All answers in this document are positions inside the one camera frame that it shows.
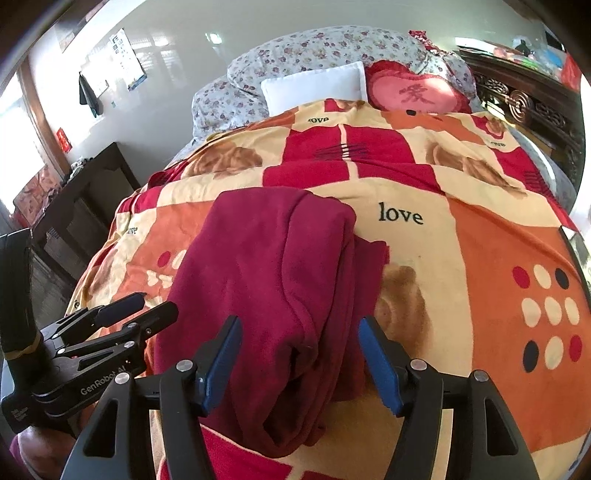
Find red heart-shaped cushion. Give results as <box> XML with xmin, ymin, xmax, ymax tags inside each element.
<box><xmin>366</xmin><ymin>59</ymin><xmax>472</xmax><ymax>114</ymax></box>

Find carved dark wooden headboard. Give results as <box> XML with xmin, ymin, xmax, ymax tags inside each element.
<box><xmin>457</xmin><ymin>46</ymin><xmax>587</xmax><ymax>185</ymax></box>

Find maroon fleece garment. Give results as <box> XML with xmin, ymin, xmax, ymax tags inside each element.
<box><xmin>152</xmin><ymin>188</ymin><xmax>391</xmax><ymax>460</ymax></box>

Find red frilled cloth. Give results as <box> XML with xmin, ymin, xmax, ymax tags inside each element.
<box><xmin>409</xmin><ymin>29</ymin><xmax>455</xmax><ymax>56</ymax></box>

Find pile of colourful clutter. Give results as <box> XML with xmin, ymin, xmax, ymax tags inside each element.
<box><xmin>494</xmin><ymin>28</ymin><xmax>583</xmax><ymax>90</ymax></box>

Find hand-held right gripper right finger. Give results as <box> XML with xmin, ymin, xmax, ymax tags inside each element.
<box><xmin>359</xmin><ymin>316</ymin><xmax>541</xmax><ymax>480</ymax></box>

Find dark hanging cloth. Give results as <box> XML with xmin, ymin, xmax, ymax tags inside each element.
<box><xmin>78</xmin><ymin>71</ymin><xmax>105</xmax><ymax>117</ymax></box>

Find red cardboard box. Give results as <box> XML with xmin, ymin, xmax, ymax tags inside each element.
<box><xmin>13</xmin><ymin>167</ymin><xmax>63</xmax><ymax>217</ymax></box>

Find dark wooden side table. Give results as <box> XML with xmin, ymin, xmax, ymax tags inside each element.
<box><xmin>28</xmin><ymin>142</ymin><xmax>141</xmax><ymax>282</ymax></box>

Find grey bed sheet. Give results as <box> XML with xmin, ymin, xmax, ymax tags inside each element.
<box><xmin>503</xmin><ymin>124</ymin><xmax>578</xmax><ymax>217</ymax></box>

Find wooden window frame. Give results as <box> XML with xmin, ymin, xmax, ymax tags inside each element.
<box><xmin>18</xmin><ymin>60</ymin><xmax>70</xmax><ymax>171</ymax></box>

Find orange and red printed blanket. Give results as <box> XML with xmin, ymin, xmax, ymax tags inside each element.
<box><xmin>69</xmin><ymin>98</ymin><xmax>591</xmax><ymax>480</ymax></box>

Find wall calendar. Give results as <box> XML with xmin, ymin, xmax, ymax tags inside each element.
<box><xmin>85</xmin><ymin>28</ymin><xmax>147</xmax><ymax>93</ymax></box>

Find floral grey pillows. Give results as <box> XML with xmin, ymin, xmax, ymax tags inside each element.
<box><xmin>191</xmin><ymin>25</ymin><xmax>476</xmax><ymax>141</ymax></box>

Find person's left hand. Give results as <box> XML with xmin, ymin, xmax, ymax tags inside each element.
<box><xmin>21</xmin><ymin>426</ymin><xmax>82</xmax><ymax>480</ymax></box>

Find white pillow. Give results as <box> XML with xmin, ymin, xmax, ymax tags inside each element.
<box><xmin>261</xmin><ymin>61</ymin><xmax>368</xmax><ymax>116</ymax></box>

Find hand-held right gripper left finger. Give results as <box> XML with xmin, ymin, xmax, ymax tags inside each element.
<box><xmin>60</xmin><ymin>315</ymin><xmax>243</xmax><ymax>480</ymax></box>

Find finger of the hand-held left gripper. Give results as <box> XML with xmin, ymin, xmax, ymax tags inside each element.
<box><xmin>39</xmin><ymin>292</ymin><xmax>149</xmax><ymax>345</ymax></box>
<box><xmin>59</xmin><ymin>301</ymin><xmax>180</xmax><ymax>368</ymax></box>

